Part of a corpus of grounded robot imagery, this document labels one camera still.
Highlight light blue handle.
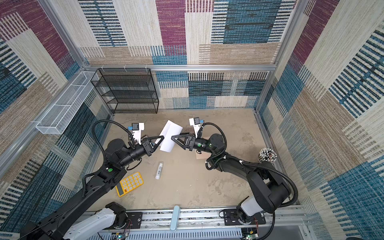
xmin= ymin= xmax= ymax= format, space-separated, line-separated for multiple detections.
xmin=170 ymin=206 xmax=181 ymax=232

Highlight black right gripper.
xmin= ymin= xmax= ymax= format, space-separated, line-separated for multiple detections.
xmin=171 ymin=131 xmax=215 ymax=154

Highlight pencil holder with pencils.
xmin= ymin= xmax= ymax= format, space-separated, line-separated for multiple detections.
xmin=258 ymin=148 xmax=278 ymax=163

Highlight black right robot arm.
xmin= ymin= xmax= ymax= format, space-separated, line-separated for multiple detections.
xmin=171 ymin=123 xmax=299 ymax=240

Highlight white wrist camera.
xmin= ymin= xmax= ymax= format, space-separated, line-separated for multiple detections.
xmin=128 ymin=123 xmax=145 ymax=145
xmin=189 ymin=117 xmax=204 ymax=137

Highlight white letter paper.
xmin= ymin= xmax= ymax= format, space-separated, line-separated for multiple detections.
xmin=160 ymin=120 xmax=183 ymax=153

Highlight pink envelope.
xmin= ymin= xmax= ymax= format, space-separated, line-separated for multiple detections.
xmin=195 ymin=138 xmax=212 ymax=160

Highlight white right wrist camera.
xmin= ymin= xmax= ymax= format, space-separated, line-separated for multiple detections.
xmin=189 ymin=117 xmax=204 ymax=137

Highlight yellow calculator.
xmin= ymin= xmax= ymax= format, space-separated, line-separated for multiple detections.
xmin=116 ymin=172 xmax=144 ymax=197

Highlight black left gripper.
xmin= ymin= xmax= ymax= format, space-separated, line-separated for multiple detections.
xmin=118 ymin=135 xmax=163 ymax=170

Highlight black mesh shelf rack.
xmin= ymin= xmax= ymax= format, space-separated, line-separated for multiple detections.
xmin=91 ymin=68 xmax=159 ymax=114

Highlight white wire basket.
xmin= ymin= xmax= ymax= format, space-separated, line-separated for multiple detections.
xmin=36 ymin=71 xmax=95 ymax=135

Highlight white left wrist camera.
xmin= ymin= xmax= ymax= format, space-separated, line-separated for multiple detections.
xmin=128 ymin=123 xmax=145 ymax=145

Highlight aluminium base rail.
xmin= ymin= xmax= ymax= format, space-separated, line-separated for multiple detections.
xmin=78 ymin=206 xmax=316 ymax=240

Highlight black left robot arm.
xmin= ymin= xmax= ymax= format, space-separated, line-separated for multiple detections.
xmin=20 ymin=121 xmax=164 ymax=240

